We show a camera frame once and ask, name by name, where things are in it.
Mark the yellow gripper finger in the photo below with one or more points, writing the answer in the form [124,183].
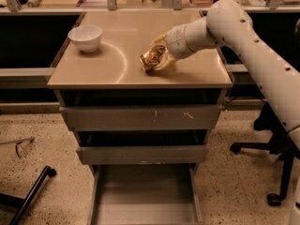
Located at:
[166,60]
[159,42]

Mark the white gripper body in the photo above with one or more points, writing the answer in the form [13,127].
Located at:
[175,43]

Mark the crushed orange can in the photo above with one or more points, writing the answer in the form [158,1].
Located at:
[153,58]

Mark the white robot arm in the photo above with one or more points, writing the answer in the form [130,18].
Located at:
[228,25]

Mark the grey drawer cabinet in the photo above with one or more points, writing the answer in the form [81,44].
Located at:
[115,64]

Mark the grey top drawer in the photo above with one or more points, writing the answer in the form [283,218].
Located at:
[137,110]

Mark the grey drawer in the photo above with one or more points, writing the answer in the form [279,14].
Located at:
[142,147]
[137,110]
[145,195]

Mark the grey middle drawer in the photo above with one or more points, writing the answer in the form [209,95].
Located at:
[142,147]

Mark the grey bottom drawer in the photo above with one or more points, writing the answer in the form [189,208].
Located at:
[145,195]

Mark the white ceramic bowl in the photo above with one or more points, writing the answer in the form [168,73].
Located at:
[86,38]

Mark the black office chair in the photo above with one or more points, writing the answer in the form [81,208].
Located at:
[279,144]

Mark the black chair leg left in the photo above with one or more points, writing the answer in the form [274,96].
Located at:
[20,205]

